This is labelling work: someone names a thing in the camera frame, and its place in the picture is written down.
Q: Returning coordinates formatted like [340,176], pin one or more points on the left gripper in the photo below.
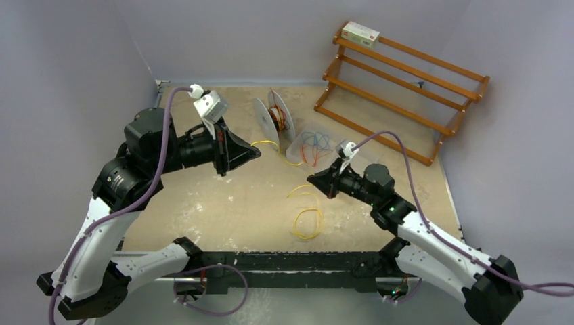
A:
[232,151]

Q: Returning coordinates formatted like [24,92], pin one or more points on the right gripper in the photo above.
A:
[328,181]

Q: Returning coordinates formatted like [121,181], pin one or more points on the clear plastic divided tray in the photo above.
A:
[315,147]

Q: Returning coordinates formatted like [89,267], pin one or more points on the white perforated cable spool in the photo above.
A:
[275,120]

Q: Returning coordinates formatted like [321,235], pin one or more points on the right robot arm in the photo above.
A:
[484,285]

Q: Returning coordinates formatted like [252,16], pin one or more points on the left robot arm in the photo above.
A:
[91,283]

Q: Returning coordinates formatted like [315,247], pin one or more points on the white green box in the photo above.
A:
[359,34]

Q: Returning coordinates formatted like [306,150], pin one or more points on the wooden shelf rack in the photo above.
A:
[332,76]

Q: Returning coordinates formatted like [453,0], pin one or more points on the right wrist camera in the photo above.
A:
[346,151]

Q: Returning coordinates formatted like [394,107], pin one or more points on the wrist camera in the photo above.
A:
[211,107]
[346,151]

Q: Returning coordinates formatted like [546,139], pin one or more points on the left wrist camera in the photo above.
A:
[211,107]

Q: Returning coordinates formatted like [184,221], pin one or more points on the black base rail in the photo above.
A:
[361,271]

